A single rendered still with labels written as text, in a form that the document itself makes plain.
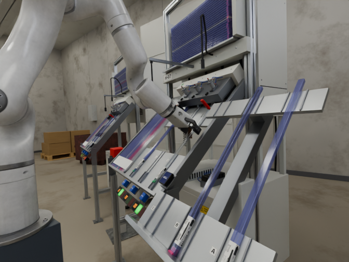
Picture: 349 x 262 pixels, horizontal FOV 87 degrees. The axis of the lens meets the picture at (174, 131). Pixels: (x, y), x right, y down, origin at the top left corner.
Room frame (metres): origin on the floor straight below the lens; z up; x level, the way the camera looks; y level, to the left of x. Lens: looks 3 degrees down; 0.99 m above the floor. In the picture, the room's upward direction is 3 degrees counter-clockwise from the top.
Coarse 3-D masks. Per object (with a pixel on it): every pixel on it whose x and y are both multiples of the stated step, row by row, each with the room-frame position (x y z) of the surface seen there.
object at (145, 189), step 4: (108, 164) 1.19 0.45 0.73; (112, 168) 1.20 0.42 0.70; (116, 168) 1.05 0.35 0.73; (120, 172) 0.98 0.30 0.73; (124, 176) 0.94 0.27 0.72; (128, 176) 0.89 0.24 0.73; (132, 180) 0.83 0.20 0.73; (136, 184) 0.80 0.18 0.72; (140, 184) 0.76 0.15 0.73; (140, 188) 0.85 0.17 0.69; (144, 188) 0.72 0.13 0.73; (148, 188) 0.71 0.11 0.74; (148, 192) 0.71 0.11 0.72; (152, 192) 0.67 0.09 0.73; (152, 196) 0.75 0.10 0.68
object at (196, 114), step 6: (180, 96) 1.40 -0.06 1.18; (192, 108) 1.09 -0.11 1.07; (198, 108) 1.03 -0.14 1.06; (204, 108) 0.99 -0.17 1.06; (192, 114) 1.02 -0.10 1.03; (198, 114) 0.97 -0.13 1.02; (198, 120) 0.92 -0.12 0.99; (204, 120) 0.89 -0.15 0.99; (210, 120) 0.85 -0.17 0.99; (168, 126) 1.11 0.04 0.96; (174, 126) 1.06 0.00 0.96; (204, 126) 0.85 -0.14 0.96
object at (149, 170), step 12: (144, 156) 0.99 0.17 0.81; (156, 156) 0.91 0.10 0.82; (168, 156) 0.84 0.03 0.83; (180, 156) 0.78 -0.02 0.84; (132, 168) 0.97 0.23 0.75; (144, 168) 0.89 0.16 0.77; (156, 168) 0.82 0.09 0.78; (168, 168) 0.76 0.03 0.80; (144, 180) 0.81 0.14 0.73; (156, 192) 0.69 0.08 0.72
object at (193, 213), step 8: (256, 96) 0.54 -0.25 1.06; (248, 104) 0.54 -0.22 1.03; (248, 112) 0.51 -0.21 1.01; (240, 120) 0.51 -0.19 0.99; (240, 128) 0.49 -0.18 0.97; (232, 136) 0.49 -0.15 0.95; (232, 144) 0.47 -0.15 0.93; (224, 152) 0.46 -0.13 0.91; (224, 160) 0.45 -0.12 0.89; (216, 168) 0.44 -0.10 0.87; (216, 176) 0.43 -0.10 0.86; (208, 184) 0.42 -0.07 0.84; (208, 192) 0.41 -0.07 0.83; (200, 200) 0.40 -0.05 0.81; (192, 208) 0.40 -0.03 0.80; (200, 208) 0.40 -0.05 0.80; (192, 216) 0.39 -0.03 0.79; (176, 248) 0.36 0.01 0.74
